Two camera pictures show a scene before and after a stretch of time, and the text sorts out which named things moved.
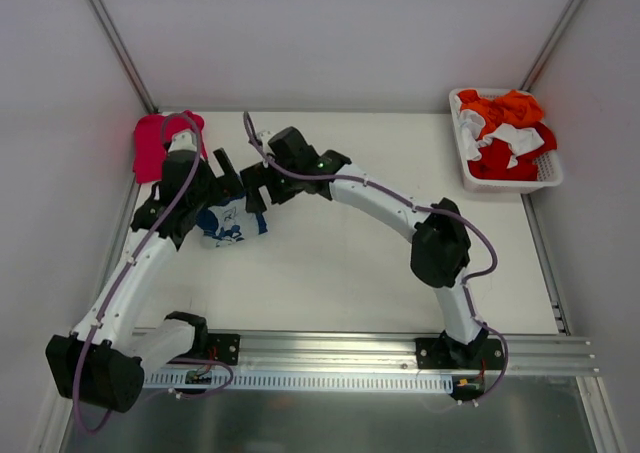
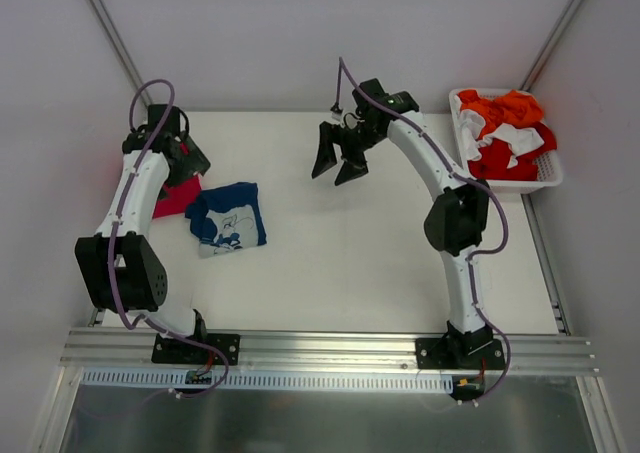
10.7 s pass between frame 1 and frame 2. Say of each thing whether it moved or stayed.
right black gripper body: moved
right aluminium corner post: stayed
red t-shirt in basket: stayed
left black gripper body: moved
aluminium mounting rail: stayed
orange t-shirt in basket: stayed
